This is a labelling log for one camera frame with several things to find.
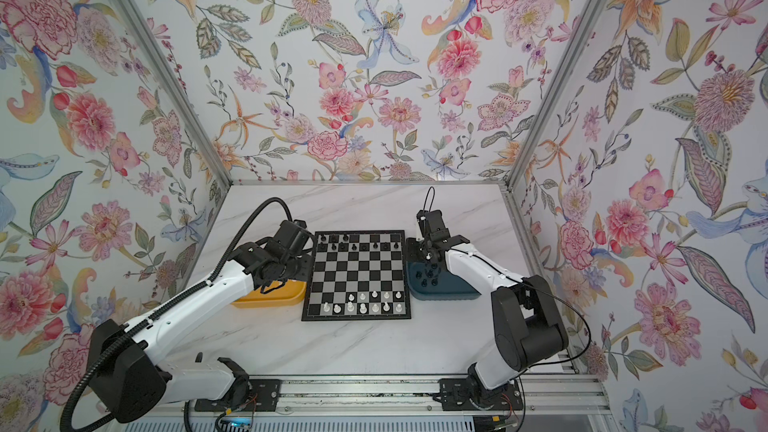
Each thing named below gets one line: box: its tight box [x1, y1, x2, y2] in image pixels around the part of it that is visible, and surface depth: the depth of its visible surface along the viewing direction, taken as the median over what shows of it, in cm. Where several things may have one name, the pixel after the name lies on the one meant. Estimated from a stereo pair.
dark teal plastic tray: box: [407, 262, 481, 301], surface depth 95 cm
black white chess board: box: [301, 229, 411, 321], surface depth 94 cm
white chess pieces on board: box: [323, 291, 403, 314], surface depth 88 cm
